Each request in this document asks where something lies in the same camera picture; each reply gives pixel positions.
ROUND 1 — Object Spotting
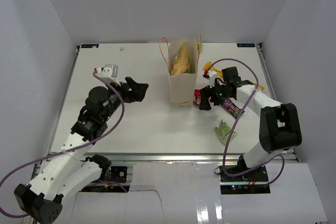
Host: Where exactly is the green snack packet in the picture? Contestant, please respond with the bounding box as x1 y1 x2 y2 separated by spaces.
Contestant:
214 120 231 145

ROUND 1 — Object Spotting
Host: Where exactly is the red snack packet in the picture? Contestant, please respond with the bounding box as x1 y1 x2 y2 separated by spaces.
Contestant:
193 89 202 107

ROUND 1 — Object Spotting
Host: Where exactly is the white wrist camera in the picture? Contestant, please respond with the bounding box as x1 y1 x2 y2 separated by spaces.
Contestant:
94 64 121 86
203 70 219 88

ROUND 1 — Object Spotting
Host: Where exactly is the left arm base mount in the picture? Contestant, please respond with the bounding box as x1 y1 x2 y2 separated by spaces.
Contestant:
81 166 129 193

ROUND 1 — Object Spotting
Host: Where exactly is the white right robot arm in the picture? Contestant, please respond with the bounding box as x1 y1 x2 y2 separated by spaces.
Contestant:
199 67 302 182

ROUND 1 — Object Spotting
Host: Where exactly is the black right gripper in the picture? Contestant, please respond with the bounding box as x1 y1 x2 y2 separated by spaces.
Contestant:
200 80 232 111

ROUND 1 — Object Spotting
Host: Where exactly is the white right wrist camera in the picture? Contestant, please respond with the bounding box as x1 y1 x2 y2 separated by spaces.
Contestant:
203 70 219 88

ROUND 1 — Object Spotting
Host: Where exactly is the yellow snack bar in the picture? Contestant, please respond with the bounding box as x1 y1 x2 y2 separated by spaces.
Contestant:
203 61 223 78

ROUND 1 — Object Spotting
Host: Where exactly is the purple chocolate candy bar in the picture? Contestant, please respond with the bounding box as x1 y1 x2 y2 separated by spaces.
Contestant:
221 98 241 119

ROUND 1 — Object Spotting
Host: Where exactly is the brown kraft chips bag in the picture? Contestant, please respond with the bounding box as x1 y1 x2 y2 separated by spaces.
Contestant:
170 42 191 76

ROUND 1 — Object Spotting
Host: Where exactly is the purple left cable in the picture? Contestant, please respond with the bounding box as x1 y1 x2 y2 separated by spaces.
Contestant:
0 70 130 218

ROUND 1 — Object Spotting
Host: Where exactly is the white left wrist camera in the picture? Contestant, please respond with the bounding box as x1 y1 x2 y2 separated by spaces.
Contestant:
94 64 121 86

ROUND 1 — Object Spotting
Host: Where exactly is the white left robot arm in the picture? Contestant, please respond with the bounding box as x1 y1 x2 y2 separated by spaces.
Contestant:
14 77 149 223

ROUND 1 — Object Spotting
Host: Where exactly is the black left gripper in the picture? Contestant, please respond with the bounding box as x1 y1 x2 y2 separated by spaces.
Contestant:
102 77 149 121

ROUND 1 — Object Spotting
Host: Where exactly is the beige paper gift bag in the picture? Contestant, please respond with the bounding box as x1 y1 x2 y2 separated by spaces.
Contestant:
159 37 201 108

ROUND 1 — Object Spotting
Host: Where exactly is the green yellow candy wrapper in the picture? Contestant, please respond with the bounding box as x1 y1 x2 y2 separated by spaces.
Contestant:
197 42 203 53

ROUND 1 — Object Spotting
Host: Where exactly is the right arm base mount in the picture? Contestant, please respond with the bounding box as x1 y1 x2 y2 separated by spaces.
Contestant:
214 166 271 195

